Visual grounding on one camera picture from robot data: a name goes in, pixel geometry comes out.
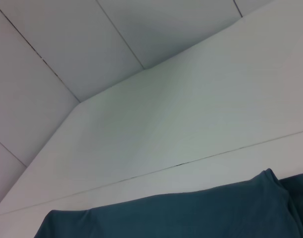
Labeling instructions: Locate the teal t-shirt with FREE print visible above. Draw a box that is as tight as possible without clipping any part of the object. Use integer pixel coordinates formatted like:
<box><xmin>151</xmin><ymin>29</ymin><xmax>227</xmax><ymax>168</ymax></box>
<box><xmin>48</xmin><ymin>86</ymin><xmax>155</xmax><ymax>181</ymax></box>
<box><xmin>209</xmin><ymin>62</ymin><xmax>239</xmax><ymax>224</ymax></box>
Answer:
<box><xmin>34</xmin><ymin>168</ymin><xmax>303</xmax><ymax>238</ymax></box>

